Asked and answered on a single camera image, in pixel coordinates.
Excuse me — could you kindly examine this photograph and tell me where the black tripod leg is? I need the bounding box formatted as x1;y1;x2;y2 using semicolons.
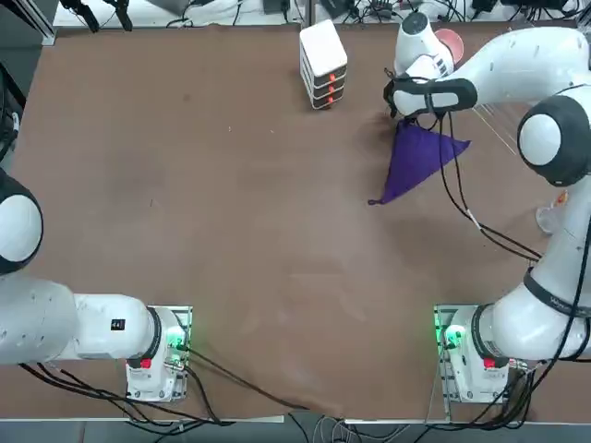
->
62;0;101;33
104;0;135;32

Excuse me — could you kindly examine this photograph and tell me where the black cable across table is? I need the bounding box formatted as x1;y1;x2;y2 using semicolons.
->
184;345;345;416

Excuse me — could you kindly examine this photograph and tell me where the clear bottle blue cap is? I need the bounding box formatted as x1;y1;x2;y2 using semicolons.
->
535;188;570;236

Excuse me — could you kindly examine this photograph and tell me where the black frame bar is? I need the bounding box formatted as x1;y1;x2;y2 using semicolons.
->
0;62;28;105

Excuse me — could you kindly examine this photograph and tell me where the grey drawer orange knob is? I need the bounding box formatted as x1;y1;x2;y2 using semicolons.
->
313;67;348;86
314;79;347;97
315;90;346;111

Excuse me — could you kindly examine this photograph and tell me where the pink bowl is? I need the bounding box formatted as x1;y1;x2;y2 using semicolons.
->
433;28;464;66

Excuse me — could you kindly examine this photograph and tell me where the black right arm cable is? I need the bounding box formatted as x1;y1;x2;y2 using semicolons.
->
433;108;544;262

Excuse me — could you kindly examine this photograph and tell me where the purple microfibre towel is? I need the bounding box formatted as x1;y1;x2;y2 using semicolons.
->
367;118;472;207

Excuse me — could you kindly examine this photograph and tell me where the black cable cluster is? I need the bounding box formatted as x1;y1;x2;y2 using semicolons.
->
0;110;20;161

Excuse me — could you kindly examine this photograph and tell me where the white mini drawer cabinet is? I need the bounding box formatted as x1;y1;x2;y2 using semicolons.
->
297;18;349;112

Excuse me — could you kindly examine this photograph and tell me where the black base cable bundle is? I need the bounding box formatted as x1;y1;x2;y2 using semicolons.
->
17;362;223;428
442;359;541;433

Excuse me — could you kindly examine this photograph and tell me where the aluminium extrusion profile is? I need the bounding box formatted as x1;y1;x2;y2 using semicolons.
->
0;0;57;47

